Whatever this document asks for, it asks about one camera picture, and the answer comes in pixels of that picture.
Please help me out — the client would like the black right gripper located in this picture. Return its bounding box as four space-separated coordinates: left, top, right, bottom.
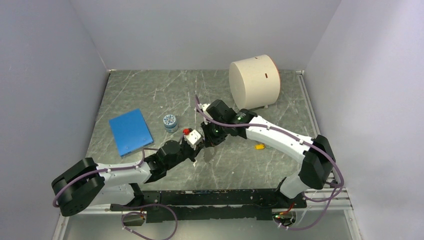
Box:
200 117 229 148

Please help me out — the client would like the metal key organizer plate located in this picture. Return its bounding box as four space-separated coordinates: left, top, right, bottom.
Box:
203 147 217 163

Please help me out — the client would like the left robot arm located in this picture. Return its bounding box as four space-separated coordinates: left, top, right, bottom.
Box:
51 136 204 217

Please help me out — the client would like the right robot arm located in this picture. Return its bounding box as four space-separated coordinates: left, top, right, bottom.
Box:
195 99 336 208

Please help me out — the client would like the small blue labelled jar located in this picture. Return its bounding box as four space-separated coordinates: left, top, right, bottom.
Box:
162 114 178 133

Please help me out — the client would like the blue flat pad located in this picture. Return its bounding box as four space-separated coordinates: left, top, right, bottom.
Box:
108 108 154 157

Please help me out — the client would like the yellow and green key bunch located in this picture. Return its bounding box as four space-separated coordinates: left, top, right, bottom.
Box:
254 143 272 150

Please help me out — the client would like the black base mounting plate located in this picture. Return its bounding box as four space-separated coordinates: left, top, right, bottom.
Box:
110 188 307 223

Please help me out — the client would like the cream cylindrical container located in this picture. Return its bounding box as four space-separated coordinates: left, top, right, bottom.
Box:
228 54 281 110

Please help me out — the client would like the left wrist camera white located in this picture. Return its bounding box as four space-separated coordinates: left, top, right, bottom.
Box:
183 128 203 150

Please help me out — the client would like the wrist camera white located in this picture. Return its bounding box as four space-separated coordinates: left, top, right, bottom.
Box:
198 103 212 119
183 128 203 150

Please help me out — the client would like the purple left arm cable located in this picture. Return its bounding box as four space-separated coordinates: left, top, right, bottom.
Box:
52 148 160 209

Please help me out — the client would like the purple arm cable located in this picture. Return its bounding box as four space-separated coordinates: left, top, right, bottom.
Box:
52 148 160 209
194 95 345 232

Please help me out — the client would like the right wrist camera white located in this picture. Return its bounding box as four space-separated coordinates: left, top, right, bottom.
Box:
198 103 212 119

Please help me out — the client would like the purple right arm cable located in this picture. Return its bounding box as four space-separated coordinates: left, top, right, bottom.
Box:
194 95 345 232

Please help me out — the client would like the aluminium frame rail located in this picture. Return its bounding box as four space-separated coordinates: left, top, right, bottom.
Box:
59 187 343 216

